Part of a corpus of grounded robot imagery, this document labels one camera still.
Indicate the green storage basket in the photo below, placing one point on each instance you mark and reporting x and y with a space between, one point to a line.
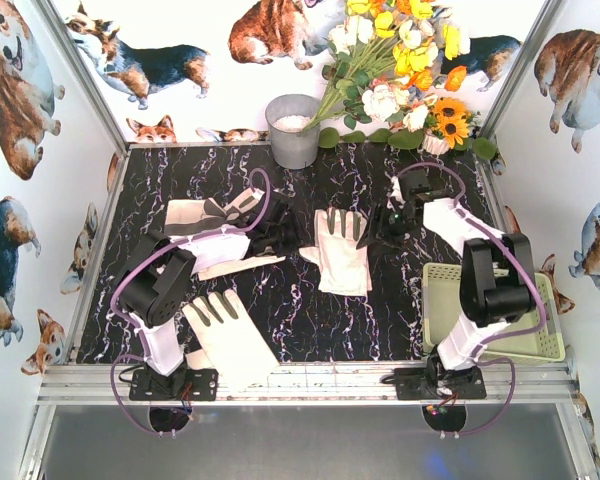
441 308

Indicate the artificial flower bouquet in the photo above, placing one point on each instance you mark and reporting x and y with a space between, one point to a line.
399 64

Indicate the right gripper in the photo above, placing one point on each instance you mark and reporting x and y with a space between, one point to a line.
380 227

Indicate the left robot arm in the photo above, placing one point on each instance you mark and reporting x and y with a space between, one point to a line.
203 240

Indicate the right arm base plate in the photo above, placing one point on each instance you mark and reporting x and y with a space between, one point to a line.
414 384

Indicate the grey metal bucket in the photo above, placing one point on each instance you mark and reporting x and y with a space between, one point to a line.
293 140

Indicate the work glove under left arm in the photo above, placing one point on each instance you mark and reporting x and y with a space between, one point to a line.
186 217

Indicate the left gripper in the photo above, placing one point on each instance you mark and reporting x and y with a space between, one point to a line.
284 226

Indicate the work glove near front edge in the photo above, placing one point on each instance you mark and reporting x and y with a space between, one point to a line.
230 340

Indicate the small white flower pot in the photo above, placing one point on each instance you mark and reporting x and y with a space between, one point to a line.
434 145

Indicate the work glove with grey band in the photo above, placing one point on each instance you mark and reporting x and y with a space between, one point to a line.
343 267

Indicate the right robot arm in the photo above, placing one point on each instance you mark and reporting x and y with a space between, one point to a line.
497 285

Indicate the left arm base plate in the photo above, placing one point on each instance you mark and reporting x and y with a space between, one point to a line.
182 384

